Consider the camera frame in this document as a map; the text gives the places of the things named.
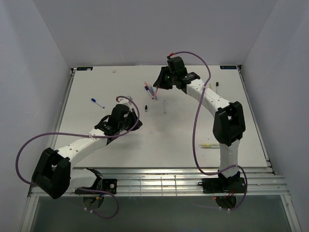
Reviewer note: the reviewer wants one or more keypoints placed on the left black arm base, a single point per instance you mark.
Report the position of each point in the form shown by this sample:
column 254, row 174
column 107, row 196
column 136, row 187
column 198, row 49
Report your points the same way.
column 106, row 186

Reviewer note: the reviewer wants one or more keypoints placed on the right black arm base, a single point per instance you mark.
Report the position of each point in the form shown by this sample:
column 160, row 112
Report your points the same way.
column 221, row 184

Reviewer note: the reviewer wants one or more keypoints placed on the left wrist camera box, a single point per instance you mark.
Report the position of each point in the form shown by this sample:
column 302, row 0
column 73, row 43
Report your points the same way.
column 126, row 101

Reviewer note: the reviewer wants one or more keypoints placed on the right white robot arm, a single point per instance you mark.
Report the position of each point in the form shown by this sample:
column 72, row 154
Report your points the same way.
column 229, row 122

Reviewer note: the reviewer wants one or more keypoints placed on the white wire guard grid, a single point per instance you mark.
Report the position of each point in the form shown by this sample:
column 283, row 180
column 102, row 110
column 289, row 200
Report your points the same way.
column 163, row 186

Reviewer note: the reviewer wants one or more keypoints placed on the blue corner label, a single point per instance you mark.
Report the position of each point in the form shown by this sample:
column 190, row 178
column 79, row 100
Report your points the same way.
column 84, row 68
column 222, row 67

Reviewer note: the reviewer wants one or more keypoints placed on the pink pen in cluster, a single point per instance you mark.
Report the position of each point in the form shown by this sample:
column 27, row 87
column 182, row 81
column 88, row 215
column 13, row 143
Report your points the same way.
column 149, row 89

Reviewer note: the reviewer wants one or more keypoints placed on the left blue corner label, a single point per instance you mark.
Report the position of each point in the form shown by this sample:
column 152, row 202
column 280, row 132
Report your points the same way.
column 84, row 68

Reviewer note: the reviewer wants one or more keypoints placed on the black cap whiteboard marker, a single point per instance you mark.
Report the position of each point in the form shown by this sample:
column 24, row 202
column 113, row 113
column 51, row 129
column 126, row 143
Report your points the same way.
column 217, row 84

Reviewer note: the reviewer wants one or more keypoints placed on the right blue corner label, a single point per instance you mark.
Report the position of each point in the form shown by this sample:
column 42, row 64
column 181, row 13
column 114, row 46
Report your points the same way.
column 222, row 67

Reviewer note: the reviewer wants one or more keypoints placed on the blue cap marker in cluster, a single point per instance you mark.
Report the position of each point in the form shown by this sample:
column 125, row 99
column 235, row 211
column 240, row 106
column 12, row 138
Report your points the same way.
column 148, row 91

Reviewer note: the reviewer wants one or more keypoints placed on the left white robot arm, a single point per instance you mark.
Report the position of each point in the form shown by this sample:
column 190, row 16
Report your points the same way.
column 54, row 171

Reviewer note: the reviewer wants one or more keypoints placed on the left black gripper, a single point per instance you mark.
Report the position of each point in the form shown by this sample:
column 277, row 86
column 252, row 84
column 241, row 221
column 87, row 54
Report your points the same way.
column 132, row 114

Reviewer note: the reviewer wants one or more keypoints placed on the yellow highlighter near front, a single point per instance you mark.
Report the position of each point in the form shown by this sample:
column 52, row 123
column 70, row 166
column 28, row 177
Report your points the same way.
column 209, row 146

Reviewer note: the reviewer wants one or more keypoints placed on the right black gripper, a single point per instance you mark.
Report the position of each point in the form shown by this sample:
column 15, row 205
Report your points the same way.
column 160, row 82

